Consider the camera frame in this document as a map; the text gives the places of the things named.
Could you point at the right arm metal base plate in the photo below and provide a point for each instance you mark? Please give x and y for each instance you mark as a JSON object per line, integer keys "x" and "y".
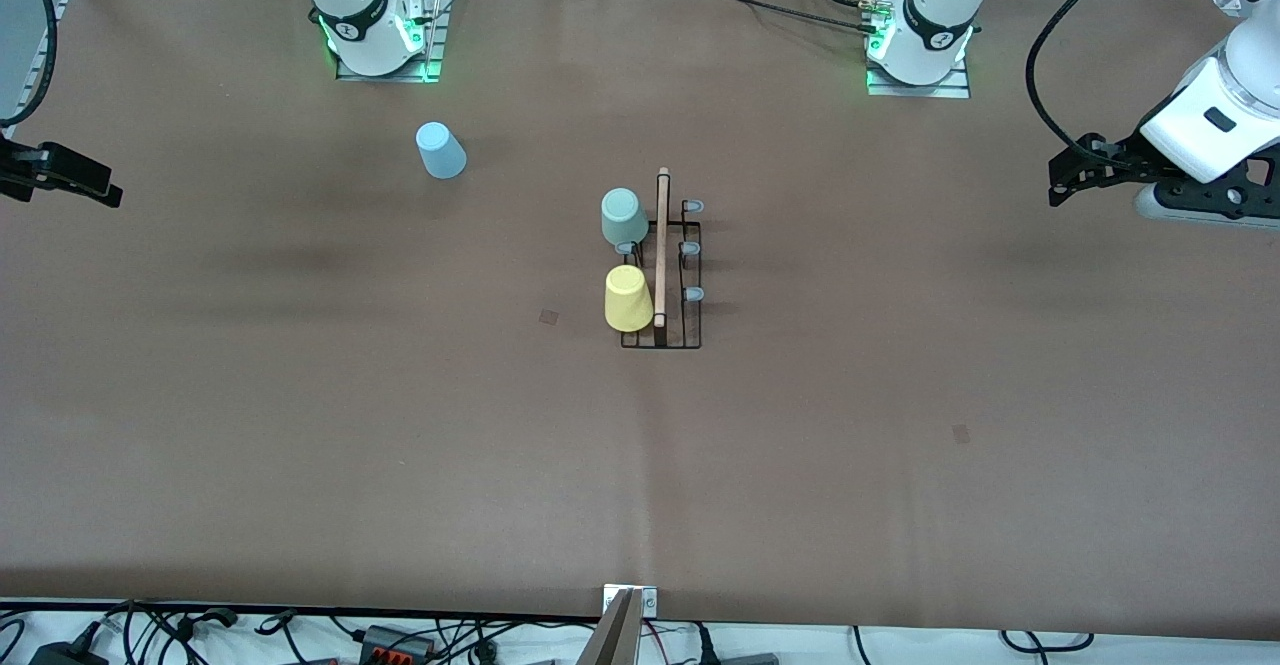
{"x": 432, "y": 55}

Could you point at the yellow plastic cup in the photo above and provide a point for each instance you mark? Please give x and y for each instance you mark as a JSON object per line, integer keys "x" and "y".
{"x": 628, "y": 300}

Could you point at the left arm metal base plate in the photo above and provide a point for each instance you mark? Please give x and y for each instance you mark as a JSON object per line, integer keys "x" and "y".
{"x": 920, "y": 90}

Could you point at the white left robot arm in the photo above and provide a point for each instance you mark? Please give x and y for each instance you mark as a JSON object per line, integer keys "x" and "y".
{"x": 930, "y": 25}

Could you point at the aluminium profile beam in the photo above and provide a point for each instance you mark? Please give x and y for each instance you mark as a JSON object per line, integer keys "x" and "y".
{"x": 612, "y": 640}

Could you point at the black power adapter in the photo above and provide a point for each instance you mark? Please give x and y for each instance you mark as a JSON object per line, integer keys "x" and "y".
{"x": 65, "y": 655}

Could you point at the light blue plastic cup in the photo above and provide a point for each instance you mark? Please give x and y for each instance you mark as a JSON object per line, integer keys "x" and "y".
{"x": 440, "y": 150}

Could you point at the small metal corner bracket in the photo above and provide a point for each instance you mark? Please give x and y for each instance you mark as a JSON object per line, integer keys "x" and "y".
{"x": 650, "y": 601}

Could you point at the table cover sheet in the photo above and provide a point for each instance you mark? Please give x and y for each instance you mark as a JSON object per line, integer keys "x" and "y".
{"x": 700, "y": 465}

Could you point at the slotted aluminium edge rail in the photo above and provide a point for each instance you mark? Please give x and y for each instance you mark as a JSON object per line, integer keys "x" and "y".
{"x": 45, "y": 55}

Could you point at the pale green plastic cup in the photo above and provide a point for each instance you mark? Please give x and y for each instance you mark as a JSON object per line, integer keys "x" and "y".
{"x": 624, "y": 217}

